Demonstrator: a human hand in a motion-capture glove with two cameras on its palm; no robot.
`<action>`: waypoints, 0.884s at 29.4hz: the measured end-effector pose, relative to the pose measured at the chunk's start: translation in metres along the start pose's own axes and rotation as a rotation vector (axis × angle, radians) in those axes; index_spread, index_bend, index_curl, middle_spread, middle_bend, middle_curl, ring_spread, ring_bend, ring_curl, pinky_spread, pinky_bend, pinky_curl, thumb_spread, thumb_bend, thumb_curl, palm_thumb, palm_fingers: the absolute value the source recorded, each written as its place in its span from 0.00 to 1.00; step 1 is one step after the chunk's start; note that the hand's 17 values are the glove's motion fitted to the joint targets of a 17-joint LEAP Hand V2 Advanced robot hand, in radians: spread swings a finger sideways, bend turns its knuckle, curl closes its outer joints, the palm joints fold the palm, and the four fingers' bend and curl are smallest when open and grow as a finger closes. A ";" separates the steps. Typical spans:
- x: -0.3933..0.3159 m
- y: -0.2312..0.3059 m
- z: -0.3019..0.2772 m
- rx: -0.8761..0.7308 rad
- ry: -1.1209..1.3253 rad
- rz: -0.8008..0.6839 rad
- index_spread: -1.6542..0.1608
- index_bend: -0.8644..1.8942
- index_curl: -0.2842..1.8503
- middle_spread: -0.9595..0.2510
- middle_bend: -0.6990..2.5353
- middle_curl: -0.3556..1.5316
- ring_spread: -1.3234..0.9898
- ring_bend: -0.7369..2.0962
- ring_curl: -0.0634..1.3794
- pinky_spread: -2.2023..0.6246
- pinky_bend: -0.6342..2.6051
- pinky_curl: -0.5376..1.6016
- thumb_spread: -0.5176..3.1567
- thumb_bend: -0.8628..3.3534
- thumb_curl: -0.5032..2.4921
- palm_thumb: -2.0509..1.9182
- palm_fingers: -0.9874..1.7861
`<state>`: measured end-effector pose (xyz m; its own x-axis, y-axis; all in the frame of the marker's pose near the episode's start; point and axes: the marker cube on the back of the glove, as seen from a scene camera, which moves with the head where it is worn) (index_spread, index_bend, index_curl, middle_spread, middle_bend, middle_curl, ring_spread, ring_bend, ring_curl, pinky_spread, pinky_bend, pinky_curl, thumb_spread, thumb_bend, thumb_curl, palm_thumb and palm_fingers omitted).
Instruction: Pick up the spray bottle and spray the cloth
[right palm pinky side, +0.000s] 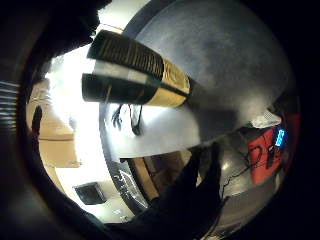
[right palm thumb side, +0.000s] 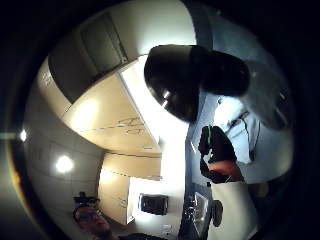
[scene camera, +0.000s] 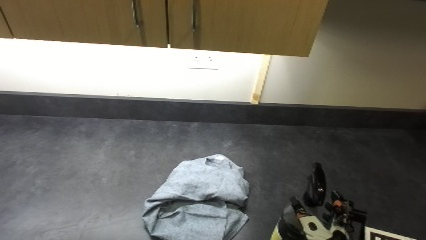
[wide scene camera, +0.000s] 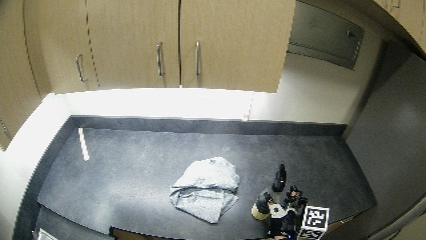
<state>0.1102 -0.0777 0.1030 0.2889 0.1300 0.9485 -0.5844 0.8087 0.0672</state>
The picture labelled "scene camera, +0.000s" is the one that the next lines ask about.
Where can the wooden wall cabinet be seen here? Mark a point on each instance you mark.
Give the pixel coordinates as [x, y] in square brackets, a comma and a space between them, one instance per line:
[81, 20]

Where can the wooden edge strip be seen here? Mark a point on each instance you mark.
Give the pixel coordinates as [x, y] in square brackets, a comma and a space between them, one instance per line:
[260, 80]

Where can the grey cloth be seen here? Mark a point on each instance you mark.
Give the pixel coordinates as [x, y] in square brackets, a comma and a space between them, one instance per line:
[200, 200]

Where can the white wall socket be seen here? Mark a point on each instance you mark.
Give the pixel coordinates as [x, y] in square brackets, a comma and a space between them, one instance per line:
[203, 62]

